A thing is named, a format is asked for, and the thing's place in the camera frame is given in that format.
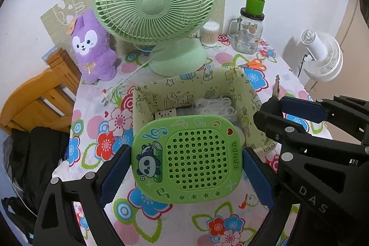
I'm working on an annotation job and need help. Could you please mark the black key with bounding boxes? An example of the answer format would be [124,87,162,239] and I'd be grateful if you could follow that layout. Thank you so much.
[272,74,280,99]

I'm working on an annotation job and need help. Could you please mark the clear bag of floss picks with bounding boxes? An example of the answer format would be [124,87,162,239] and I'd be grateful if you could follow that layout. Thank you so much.
[193,96,238,122]

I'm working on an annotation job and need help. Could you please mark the green panda speaker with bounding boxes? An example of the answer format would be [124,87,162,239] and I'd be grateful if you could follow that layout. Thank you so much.
[131,115,243,204]

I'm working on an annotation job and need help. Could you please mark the white power strip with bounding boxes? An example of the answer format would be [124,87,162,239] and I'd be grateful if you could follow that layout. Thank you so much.
[155,108,177,120]

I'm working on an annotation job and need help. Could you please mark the white oval pebble case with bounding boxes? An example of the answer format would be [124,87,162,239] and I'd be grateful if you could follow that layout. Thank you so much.
[235,126,250,147]

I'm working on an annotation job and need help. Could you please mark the yellow cartoon storage box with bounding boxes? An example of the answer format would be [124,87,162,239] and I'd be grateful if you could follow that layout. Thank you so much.
[133,67,277,156]

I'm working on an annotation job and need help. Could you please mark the white standing fan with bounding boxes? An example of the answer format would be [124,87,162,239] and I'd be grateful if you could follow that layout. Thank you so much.
[297,29,343,82]

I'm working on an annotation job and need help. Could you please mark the orange scissors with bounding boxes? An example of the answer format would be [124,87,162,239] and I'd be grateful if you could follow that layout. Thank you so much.
[239,59,266,72]

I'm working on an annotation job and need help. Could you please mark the glass mason jar mug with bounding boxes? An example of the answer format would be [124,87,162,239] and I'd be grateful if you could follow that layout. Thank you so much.
[227,7,265,54]

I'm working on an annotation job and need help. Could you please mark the floral tablecloth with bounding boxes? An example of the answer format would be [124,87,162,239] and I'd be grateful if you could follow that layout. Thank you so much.
[53,36,315,245]

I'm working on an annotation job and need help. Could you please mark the cotton swab container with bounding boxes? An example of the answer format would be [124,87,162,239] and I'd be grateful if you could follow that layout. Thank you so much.
[200,21,220,47]

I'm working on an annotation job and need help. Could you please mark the green cup on jar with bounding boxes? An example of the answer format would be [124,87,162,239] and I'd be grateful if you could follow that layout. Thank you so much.
[245,0,265,16]

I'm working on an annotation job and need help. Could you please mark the wooden chair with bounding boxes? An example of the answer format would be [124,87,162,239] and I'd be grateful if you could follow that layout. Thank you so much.
[1,49,81,133]

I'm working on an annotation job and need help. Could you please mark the green desk fan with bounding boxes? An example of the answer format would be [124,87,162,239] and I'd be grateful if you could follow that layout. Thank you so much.
[92,0,218,77]

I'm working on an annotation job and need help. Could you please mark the purple plush toy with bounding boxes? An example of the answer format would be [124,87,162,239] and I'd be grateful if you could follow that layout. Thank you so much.
[66,9,117,84]

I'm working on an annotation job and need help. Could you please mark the white fan power cord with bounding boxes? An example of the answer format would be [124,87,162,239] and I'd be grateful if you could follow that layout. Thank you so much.
[101,55,156,107]

